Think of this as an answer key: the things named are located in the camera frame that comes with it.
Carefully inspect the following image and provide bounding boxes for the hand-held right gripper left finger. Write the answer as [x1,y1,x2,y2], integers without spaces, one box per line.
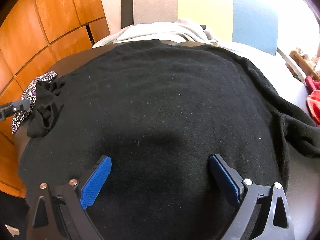
[27,155,112,240]

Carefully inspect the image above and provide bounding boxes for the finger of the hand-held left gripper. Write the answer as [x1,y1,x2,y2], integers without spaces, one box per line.
[0,99,32,122]

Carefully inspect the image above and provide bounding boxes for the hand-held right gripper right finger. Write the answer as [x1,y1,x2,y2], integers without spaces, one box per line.
[209,154,296,240]

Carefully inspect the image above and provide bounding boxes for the black sweater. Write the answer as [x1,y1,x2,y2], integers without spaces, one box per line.
[17,39,320,240]

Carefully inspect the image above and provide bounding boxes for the leopard print cloth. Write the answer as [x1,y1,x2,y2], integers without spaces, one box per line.
[11,71,58,135]

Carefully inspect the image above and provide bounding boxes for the wooden wardrobe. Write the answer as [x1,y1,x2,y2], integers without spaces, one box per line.
[0,0,110,199]

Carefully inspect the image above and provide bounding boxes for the red cloth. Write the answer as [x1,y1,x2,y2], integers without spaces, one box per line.
[305,75,320,127]

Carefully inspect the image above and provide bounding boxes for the wooden shelf with clutter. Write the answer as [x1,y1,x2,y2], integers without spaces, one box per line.
[290,46,320,82]

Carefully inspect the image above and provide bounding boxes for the black rolled mat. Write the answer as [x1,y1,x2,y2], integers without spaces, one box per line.
[121,0,140,30]

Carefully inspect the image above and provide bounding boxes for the grey hoodie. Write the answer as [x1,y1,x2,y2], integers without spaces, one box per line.
[91,17,220,49]

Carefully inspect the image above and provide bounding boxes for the colour block headboard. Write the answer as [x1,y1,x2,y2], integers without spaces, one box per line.
[132,0,279,55]

